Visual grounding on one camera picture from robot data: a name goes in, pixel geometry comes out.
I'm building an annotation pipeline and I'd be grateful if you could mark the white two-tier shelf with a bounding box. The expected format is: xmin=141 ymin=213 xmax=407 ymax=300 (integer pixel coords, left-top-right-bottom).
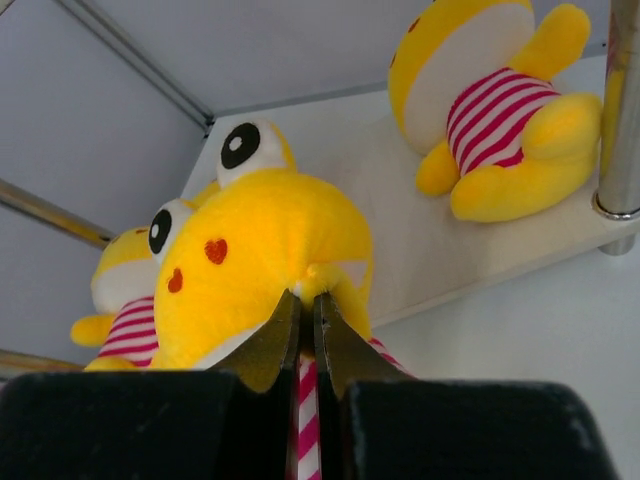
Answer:
xmin=0 ymin=0 xmax=640 ymax=381

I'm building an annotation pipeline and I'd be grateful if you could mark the yellow plush with black eyes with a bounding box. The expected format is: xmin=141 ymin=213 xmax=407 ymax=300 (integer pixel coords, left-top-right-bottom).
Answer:
xmin=84 ymin=117 xmax=416 ymax=480

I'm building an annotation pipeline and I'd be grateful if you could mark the yellow plush shelf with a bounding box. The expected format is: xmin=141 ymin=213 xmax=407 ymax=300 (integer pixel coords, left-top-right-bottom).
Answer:
xmin=70 ymin=225 xmax=159 ymax=371
xmin=388 ymin=1 xmax=602 ymax=223

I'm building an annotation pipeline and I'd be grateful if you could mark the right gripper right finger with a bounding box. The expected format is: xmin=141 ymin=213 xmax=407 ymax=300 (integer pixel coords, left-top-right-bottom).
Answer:
xmin=313 ymin=294 xmax=617 ymax=479

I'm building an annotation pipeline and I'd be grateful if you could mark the yellow plush lower shelf left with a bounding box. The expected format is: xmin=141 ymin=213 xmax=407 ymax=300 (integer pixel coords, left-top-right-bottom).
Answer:
xmin=70 ymin=225 xmax=159 ymax=371

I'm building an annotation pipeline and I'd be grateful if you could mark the yellow plush lower shelf right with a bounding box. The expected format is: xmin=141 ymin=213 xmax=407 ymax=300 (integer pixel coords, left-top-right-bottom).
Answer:
xmin=388 ymin=1 xmax=602 ymax=223

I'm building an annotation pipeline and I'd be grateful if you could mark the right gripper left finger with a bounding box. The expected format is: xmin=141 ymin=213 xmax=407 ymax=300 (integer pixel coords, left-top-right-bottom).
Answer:
xmin=1 ymin=293 xmax=301 ymax=479

